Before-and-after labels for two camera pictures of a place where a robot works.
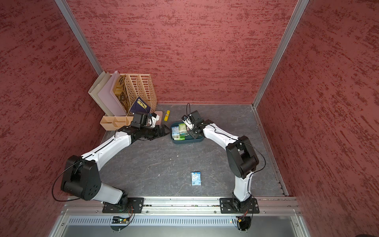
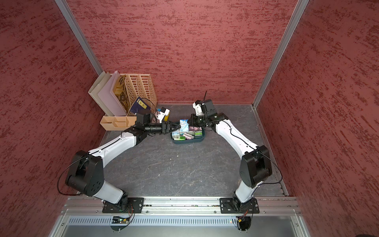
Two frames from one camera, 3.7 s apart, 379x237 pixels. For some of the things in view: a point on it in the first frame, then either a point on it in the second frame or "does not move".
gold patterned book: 121,93 does not move
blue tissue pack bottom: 196,177 -> 184,126
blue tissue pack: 175,134 does not move
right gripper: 190,132 -> 193,118
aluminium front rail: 179,217 does not move
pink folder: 107,97 does not move
